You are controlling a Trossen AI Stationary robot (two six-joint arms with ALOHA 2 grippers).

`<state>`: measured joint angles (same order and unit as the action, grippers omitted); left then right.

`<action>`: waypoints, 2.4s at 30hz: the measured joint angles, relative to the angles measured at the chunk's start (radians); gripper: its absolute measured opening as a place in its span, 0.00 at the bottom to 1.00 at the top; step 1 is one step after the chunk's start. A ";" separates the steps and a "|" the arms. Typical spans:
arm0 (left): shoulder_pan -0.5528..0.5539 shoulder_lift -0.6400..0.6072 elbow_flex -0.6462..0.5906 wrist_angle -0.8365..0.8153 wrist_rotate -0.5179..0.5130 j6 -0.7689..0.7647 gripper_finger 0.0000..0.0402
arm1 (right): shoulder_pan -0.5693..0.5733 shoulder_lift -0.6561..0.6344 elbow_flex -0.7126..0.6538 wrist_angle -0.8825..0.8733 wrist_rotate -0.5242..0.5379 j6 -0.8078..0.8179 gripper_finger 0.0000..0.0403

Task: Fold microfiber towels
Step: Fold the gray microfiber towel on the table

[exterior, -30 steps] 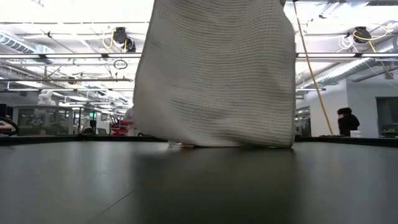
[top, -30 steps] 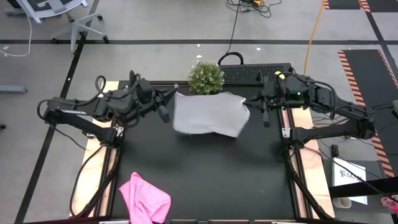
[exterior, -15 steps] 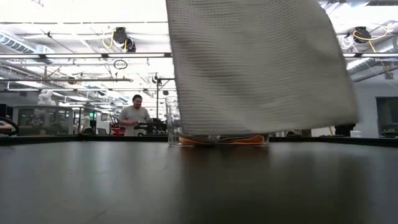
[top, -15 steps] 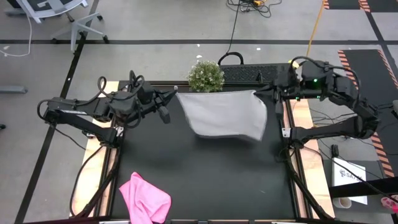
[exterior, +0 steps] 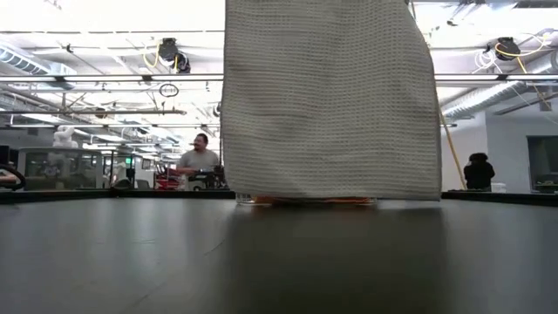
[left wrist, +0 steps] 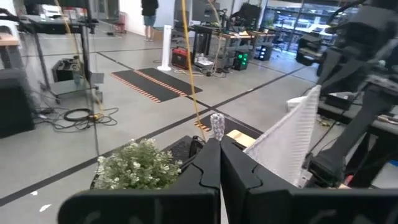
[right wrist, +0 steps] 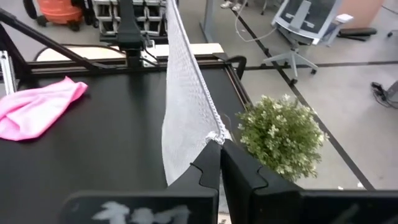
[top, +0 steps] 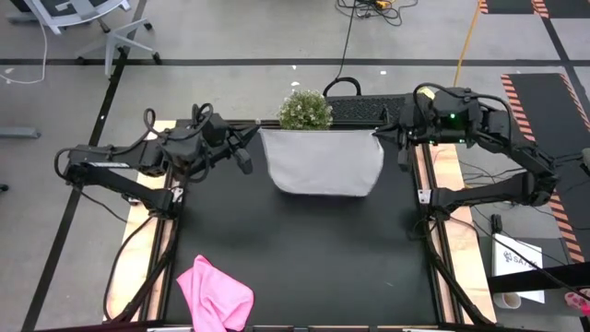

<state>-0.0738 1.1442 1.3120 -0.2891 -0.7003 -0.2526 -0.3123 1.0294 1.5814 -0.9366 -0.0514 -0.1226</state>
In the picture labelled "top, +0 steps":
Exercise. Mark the grey desk foot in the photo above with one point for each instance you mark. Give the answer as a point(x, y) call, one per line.
point(18, 132)

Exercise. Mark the black perforated computer case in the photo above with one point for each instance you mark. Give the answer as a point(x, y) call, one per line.
point(364, 108)

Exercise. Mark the beige tape roll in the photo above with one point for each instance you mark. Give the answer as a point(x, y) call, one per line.
point(500, 299)

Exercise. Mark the hazard-striped black floor mat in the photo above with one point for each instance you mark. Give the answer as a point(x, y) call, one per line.
point(548, 87)
point(507, 5)

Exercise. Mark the right wooden side board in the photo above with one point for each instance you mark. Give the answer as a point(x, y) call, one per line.
point(465, 258)

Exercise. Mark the artificial green potted plant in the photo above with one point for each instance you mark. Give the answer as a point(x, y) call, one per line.
point(304, 110)

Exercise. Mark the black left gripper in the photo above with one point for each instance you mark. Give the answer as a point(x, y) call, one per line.
point(221, 133)

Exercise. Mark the pink patterned object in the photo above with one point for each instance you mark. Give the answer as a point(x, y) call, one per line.
point(578, 302)

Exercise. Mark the white printed box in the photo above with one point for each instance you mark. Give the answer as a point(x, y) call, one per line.
point(511, 272)

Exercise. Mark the wooden side board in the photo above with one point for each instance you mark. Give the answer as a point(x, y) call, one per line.
point(465, 258)
point(133, 258)

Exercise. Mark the pink microfiber towel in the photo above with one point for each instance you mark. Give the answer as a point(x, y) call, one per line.
point(212, 299)

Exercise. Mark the black flat beam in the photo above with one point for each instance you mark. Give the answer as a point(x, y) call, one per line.
point(530, 280)

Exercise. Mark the white office chair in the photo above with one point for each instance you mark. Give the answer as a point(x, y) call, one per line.
point(111, 46)

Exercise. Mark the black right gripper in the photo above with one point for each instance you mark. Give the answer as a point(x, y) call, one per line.
point(403, 133)

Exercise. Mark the grey waffle-weave towel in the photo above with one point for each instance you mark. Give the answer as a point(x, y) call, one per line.
point(322, 161)

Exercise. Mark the black power adapter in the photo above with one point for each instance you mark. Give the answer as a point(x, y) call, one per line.
point(496, 223)

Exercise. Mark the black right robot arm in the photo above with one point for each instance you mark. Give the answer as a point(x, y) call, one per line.
point(461, 120)

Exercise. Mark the left wooden side board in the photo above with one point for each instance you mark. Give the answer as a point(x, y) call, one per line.
point(133, 258)

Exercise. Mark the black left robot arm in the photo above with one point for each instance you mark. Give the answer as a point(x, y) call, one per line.
point(115, 159)

